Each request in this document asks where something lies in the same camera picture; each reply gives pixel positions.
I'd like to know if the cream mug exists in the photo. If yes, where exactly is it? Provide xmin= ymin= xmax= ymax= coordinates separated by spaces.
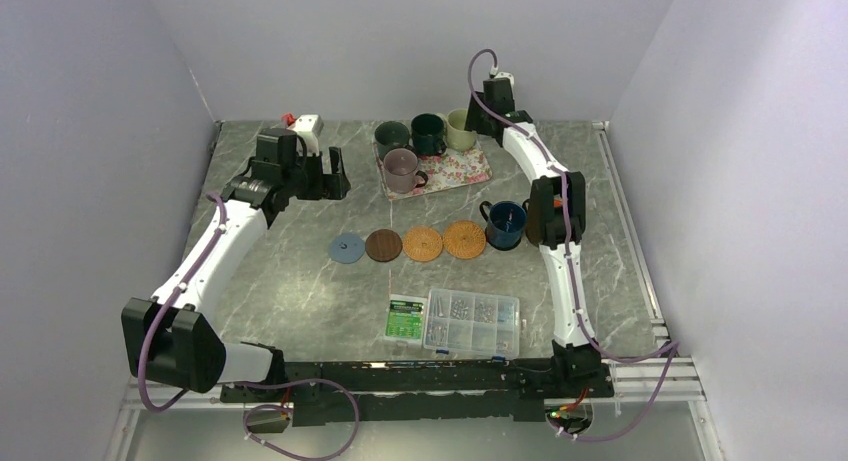
xmin=441 ymin=108 xmax=477 ymax=152

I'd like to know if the lilac mug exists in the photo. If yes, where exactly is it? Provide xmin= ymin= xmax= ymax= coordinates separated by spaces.
xmin=383 ymin=148 xmax=429 ymax=194

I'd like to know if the blue smiley coaster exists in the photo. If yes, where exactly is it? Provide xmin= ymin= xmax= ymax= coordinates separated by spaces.
xmin=327 ymin=232 xmax=365 ymax=264

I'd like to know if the grey mug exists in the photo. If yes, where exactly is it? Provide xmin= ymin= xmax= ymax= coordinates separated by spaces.
xmin=374 ymin=121 xmax=410 ymax=160

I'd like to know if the dark wood coaster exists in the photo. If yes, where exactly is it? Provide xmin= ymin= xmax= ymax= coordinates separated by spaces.
xmin=365 ymin=229 xmax=403 ymax=263

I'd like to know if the dark green mug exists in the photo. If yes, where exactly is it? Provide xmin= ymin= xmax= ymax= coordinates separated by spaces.
xmin=410 ymin=113 xmax=447 ymax=157

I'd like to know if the navy blue mug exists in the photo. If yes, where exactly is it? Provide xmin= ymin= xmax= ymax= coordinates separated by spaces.
xmin=479 ymin=201 xmax=528 ymax=251

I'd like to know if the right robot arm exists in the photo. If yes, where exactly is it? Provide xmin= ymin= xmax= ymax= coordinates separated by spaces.
xmin=465 ymin=74 xmax=608 ymax=396

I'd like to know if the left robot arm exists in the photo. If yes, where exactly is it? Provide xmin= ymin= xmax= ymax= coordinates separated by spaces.
xmin=121 ymin=128 xmax=351 ymax=401

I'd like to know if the floral tray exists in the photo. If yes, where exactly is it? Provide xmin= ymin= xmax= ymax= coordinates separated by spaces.
xmin=372 ymin=143 xmax=493 ymax=201

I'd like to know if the green label small box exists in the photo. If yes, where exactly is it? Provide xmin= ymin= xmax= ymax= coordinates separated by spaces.
xmin=382 ymin=294 xmax=428 ymax=347

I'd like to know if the clear plastic screw organizer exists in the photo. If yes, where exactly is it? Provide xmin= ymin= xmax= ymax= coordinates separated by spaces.
xmin=422 ymin=288 xmax=520 ymax=359

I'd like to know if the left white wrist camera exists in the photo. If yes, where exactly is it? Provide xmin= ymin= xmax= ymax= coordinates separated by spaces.
xmin=281 ymin=113 xmax=324 ymax=156

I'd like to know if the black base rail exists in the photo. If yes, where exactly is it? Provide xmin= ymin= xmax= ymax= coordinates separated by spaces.
xmin=220 ymin=357 xmax=614 ymax=427

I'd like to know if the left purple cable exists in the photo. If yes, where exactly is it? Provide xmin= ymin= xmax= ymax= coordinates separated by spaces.
xmin=136 ymin=192 xmax=361 ymax=461

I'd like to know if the right side aluminium rail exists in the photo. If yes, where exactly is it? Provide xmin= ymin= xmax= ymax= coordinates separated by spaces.
xmin=592 ymin=121 xmax=673 ymax=351

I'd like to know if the aluminium frame rail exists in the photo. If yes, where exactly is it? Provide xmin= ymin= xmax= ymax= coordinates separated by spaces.
xmin=106 ymin=358 xmax=722 ymax=460

